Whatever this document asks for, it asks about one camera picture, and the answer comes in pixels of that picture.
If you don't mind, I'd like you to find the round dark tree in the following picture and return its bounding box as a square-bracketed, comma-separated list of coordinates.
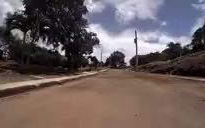
[104, 50, 127, 69]

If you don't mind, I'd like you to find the brown paved road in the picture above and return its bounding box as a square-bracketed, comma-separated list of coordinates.
[0, 68, 205, 128]

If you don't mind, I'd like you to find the large dark tree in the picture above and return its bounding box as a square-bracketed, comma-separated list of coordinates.
[5, 0, 101, 72]

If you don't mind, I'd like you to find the row of trees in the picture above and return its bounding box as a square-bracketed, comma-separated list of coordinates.
[0, 18, 68, 74]
[129, 16, 205, 66]

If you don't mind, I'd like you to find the pale concrete kerb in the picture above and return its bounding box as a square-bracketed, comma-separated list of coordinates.
[0, 68, 110, 101]
[161, 72, 205, 84]

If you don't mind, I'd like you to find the earth bank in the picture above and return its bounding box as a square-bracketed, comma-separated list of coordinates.
[135, 48, 205, 79]

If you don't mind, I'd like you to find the bare earth ground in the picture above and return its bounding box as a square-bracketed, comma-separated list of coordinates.
[0, 58, 74, 85]

